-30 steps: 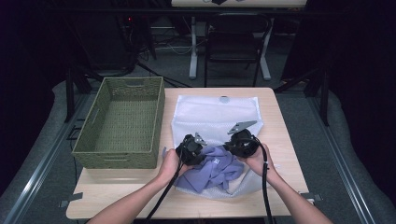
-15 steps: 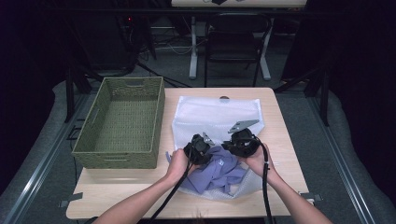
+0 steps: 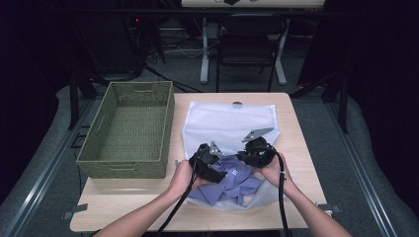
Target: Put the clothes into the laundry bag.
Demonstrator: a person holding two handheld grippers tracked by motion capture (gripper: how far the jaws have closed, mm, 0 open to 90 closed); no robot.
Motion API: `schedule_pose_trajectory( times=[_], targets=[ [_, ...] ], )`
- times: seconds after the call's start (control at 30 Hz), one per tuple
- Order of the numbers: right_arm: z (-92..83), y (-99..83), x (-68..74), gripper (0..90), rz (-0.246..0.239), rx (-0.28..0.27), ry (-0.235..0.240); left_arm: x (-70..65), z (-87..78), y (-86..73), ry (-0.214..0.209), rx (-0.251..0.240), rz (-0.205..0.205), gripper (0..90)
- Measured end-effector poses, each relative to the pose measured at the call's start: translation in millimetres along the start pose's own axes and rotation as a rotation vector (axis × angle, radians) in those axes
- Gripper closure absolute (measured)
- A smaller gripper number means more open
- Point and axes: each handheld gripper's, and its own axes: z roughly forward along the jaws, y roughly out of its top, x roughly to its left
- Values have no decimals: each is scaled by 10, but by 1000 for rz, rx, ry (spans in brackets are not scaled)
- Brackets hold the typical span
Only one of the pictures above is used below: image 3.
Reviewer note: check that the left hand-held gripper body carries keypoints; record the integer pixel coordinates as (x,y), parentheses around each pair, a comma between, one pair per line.
(204,158)

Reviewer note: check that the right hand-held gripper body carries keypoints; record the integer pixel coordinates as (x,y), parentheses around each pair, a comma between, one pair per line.
(260,151)

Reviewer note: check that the purple shirt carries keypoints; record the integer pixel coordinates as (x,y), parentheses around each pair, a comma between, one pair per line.
(234,184)

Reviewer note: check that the white mesh laundry bag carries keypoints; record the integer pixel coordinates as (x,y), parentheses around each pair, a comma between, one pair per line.
(224,121)

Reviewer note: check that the green woven basket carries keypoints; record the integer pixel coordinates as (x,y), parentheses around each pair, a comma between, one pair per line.
(131,131)

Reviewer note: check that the person's left hand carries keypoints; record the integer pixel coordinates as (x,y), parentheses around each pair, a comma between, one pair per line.
(183,179)

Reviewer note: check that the person's right hand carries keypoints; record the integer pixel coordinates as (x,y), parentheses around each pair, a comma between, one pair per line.
(275,174)

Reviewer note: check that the white desk with metal legs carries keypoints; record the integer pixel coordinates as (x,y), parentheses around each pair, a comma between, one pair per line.
(205,62)

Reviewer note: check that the black metal stand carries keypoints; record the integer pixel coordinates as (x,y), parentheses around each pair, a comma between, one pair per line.
(74,98)
(342,98)

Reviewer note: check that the black folding chair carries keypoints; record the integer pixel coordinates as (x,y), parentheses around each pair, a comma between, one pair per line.
(250,49)

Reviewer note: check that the grey floor bracket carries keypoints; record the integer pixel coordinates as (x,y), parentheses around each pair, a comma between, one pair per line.
(329,208)
(74,212)

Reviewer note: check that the aluminium floor rail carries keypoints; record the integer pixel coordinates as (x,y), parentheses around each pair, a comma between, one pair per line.
(42,174)
(362,171)

